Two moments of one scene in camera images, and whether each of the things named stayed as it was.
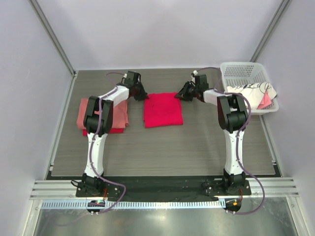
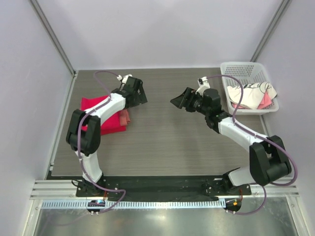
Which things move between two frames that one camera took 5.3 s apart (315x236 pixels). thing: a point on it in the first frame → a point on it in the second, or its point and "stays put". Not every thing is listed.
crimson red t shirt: x=163 y=109 → x=112 y=125
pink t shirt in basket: x=266 y=101 stays put
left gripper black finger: x=142 y=93 stays put
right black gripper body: x=193 y=88 → x=198 y=105
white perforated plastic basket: x=236 y=73 stays put
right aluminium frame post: x=271 y=28 stays put
